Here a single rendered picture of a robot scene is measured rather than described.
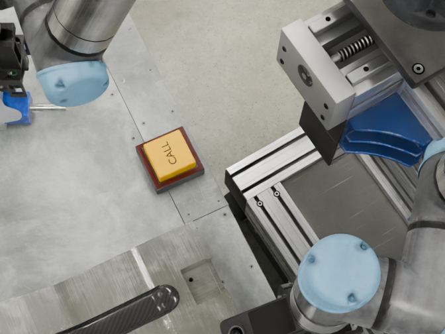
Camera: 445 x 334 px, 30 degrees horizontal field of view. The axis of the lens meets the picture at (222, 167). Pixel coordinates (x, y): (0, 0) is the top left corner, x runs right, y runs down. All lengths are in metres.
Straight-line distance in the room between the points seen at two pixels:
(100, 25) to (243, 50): 1.42
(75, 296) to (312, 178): 0.90
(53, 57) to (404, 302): 0.45
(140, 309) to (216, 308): 0.10
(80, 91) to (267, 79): 1.34
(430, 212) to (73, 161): 0.61
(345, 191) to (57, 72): 1.10
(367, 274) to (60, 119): 0.65
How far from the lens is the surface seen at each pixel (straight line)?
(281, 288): 1.07
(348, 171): 1.93
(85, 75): 0.92
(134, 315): 1.13
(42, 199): 1.27
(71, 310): 1.13
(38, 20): 0.96
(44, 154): 1.30
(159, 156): 1.24
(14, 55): 1.13
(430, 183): 0.88
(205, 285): 1.15
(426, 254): 0.87
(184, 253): 1.13
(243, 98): 2.21
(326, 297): 0.81
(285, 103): 2.21
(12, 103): 1.30
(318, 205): 1.89
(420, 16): 1.12
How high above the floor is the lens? 1.98
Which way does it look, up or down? 68 degrees down
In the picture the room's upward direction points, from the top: 3 degrees clockwise
